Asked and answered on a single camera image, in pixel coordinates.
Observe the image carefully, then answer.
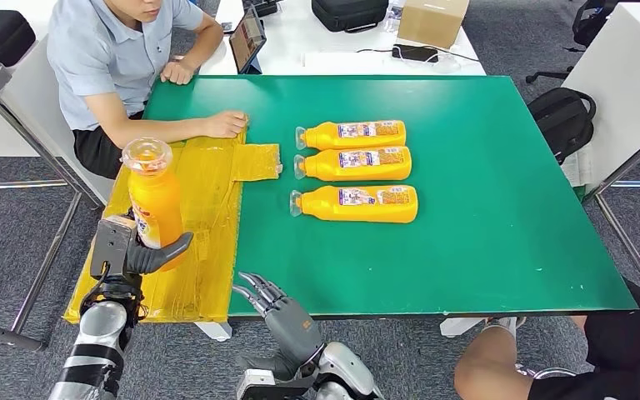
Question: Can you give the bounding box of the black office chair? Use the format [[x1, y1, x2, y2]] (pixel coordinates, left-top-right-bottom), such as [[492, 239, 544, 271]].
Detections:
[[525, 0, 622, 85]]

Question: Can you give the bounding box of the white desk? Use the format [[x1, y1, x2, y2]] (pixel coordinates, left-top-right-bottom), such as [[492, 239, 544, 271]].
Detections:
[[198, 0, 487, 78], [0, 0, 118, 335], [562, 2, 640, 310]]

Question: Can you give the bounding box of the thin white cable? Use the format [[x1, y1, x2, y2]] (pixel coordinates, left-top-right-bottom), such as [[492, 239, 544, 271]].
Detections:
[[355, 47, 481, 64]]

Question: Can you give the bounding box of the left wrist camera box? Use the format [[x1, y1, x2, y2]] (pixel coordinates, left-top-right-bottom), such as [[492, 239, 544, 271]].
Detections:
[[88, 215, 139, 280]]

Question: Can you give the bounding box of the black desktop device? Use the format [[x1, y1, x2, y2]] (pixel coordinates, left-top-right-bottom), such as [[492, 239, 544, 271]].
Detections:
[[242, 0, 283, 18]]

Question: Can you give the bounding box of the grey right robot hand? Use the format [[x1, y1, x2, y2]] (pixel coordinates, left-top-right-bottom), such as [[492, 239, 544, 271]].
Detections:
[[231, 271, 327, 382]]

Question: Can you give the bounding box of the person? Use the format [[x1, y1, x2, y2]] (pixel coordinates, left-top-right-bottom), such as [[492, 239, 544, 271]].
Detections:
[[46, 0, 249, 181], [453, 278, 640, 400]]

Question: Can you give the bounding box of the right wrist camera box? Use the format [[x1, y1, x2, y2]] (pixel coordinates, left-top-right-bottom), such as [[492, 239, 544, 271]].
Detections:
[[236, 368, 318, 400]]

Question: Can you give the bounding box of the brown cardboard box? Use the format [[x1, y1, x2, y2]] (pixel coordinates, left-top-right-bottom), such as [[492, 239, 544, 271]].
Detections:
[[397, 0, 470, 51]]

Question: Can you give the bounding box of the black phone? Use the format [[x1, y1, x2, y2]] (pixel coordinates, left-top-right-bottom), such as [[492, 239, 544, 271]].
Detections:
[[391, 43, 440, 64]]

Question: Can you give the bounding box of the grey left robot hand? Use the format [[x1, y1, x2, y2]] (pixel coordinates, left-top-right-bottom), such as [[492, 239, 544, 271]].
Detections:
[[123, 232, 195, 276]]

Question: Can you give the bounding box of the white table foot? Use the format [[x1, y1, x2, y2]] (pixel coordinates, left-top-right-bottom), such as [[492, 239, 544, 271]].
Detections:
[[440, 317, 487, 338], [194, 322, 234, 343]]

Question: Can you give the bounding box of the yellow taped cardboard board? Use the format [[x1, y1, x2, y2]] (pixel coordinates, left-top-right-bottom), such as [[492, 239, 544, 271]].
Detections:
[[63, 112, 283, 325]]

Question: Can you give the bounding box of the black tablet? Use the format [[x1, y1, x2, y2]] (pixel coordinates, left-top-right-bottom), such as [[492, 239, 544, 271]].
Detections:
[[228, 5, 268, 76]]

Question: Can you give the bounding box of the stack of papers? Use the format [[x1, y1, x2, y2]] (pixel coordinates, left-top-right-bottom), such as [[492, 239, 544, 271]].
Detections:
[[562, 147, 598, 190]]

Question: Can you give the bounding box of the black backpack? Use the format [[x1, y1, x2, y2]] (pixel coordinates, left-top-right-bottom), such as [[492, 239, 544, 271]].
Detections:
[[527, 87, 598, 167]]

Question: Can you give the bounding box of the orange detergent bottle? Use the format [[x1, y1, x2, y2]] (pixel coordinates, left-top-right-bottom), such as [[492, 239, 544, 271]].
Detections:
[[295, 120, 408, 152], [288, 184, 419, 225], [121, 137, 186, 273], [292, 146, 413, 183]]

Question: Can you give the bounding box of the clear plastic water bottle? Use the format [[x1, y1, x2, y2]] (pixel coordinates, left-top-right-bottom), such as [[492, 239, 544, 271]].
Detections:
[[383, 0, 405, 33]]

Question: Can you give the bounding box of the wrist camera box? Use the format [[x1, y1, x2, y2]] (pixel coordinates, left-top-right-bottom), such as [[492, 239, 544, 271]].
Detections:
[[88, 215, 139, 280], [236, 368, 318, 400]]

